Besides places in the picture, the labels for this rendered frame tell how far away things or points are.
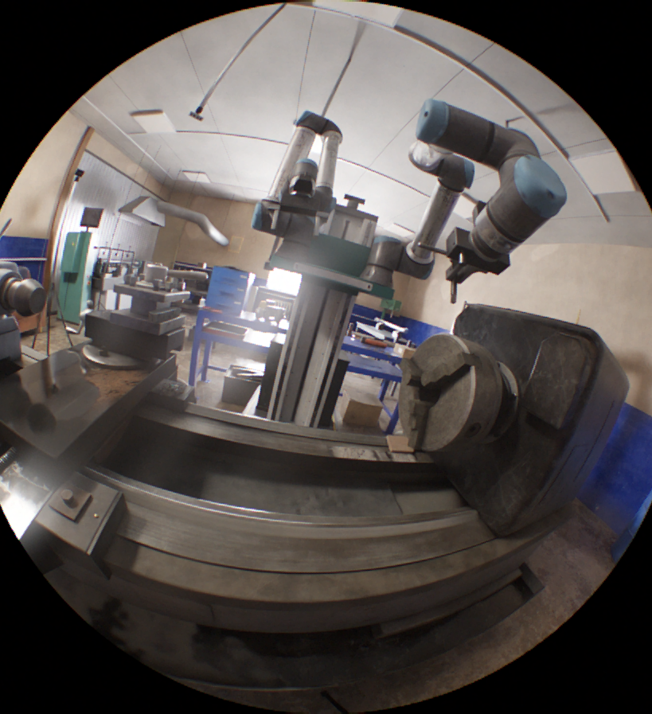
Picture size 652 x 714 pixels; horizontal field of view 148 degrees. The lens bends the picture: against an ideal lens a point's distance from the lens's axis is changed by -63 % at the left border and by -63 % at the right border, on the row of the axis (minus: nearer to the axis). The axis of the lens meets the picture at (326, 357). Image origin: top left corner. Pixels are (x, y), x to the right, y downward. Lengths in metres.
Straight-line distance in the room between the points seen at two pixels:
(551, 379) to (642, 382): 3.38
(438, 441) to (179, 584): 0.49
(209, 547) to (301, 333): 1.33
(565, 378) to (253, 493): 0.72
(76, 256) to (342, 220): 4.05
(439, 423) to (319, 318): 1.16
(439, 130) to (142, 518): 0.77
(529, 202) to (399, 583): 0.60
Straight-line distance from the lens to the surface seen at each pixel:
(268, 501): 0.66
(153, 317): 0.61
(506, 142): 0.50
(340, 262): 1.46
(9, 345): 1.07
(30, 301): 0.69
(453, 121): 0.48
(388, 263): 1.35
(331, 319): 1.54
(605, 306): 4.22
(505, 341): 0.69
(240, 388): 2.48
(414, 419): 0.52
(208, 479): 0.68
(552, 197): 0.41
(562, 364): 0.54
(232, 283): 2.37
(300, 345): 1.56
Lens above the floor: 1.21
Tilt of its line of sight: 13 degrees down
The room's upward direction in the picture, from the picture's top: 16 degrees clockwise
